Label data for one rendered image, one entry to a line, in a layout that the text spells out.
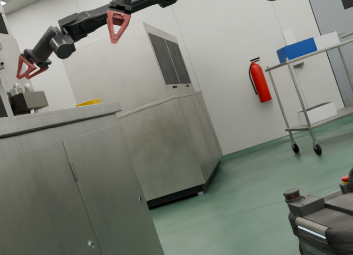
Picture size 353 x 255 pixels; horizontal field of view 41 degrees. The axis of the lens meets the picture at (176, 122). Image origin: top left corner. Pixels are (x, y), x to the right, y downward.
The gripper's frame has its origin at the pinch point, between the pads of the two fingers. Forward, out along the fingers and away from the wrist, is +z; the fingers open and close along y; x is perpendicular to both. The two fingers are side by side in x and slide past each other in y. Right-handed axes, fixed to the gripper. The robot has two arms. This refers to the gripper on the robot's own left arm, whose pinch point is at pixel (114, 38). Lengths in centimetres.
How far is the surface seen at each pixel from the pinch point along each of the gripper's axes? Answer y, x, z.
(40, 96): -46, -23, 17
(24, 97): -35.1, -26.9, 19.3
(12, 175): 28, -17, 41
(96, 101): -31.3, -1.8, 16.3
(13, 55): -115, -48, -6
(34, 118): 17.1, -15.7, 27.3
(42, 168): 15.7, -11.6, 39.3
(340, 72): -379, 272, -102
